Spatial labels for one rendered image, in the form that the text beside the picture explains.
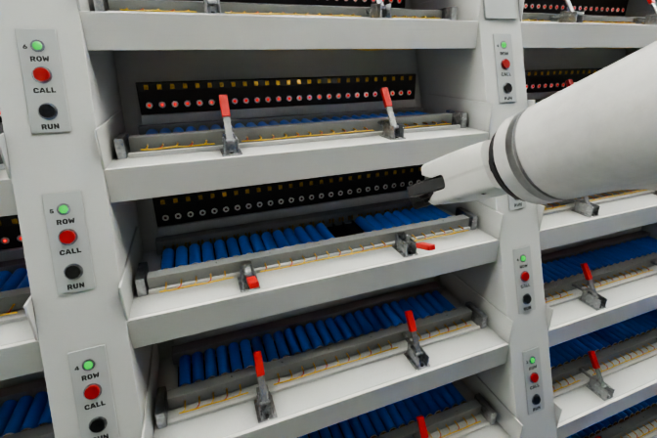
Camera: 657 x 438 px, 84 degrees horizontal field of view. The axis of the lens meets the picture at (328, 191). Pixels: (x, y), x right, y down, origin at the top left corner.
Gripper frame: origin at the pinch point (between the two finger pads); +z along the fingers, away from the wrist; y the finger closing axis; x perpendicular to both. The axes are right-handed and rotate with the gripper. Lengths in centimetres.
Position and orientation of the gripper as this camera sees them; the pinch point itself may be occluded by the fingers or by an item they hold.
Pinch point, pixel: (433, 193)
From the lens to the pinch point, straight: 49.8
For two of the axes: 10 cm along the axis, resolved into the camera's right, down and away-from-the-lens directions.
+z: -2.8, 2.0, 9.4
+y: -9.4, 1.3, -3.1
